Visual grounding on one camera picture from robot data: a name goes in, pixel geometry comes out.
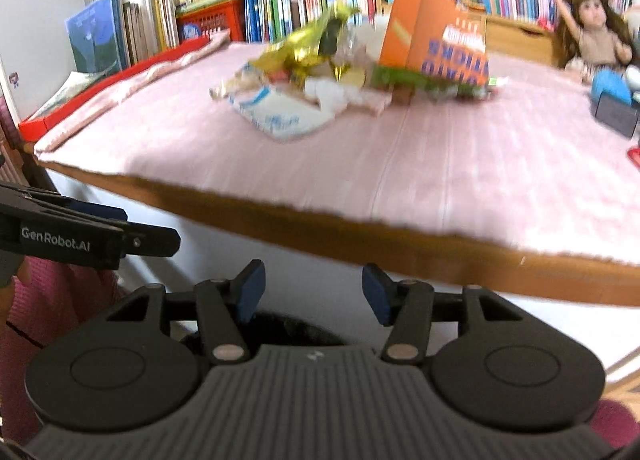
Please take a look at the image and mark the red folded cloth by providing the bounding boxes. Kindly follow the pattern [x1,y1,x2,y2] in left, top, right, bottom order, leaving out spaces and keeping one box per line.
[18,36,209,143]

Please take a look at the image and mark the gold foil bag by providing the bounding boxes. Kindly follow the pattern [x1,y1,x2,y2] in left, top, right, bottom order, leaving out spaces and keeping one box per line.
[250,4,360,81]

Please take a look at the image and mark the grey power bank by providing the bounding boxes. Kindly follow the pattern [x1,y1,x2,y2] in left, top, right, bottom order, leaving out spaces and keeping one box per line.
[594,93,639,139]

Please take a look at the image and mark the large blue book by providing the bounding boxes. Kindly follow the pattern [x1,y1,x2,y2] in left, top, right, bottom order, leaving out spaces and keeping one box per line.
[65,0,129,75]

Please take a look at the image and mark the wooden drawer organizer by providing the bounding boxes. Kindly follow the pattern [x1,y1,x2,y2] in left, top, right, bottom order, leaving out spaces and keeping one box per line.
[374,2,559,66]

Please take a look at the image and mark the red scissors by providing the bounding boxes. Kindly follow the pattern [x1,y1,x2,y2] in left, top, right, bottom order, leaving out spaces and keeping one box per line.
[627,147,640,169]

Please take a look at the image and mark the red striped trousers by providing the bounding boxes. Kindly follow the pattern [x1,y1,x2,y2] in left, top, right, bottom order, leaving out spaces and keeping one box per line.
[1,258,122,444]

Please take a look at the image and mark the orange potato sticks box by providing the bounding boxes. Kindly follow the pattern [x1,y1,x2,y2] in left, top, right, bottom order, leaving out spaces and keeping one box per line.
[378,0,489,87]

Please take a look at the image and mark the blue Doraemon plush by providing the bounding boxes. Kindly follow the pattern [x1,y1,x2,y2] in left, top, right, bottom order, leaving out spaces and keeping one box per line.
[590,68,632,105]

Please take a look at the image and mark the brown-haired doll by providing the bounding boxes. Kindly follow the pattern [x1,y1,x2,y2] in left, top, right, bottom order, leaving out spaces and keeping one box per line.
[554,0,639,86]

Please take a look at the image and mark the white tissue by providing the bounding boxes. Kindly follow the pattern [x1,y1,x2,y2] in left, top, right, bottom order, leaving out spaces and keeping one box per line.
[303,77,393,117]

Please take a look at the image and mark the red plastic crate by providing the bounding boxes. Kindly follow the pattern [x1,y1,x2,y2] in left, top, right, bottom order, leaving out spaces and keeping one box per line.
[177,0,245,42]

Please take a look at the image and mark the green plastic wrapper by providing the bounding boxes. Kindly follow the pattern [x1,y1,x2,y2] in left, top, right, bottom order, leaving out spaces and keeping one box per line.
[370,65,502,101]

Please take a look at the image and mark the black trash bin bag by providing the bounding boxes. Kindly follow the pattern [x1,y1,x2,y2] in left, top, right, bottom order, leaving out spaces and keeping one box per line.
[233,312,347,354]

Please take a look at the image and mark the white blue paper bag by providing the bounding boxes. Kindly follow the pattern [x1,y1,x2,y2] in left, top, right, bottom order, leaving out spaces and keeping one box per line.
[228,87,334,142]

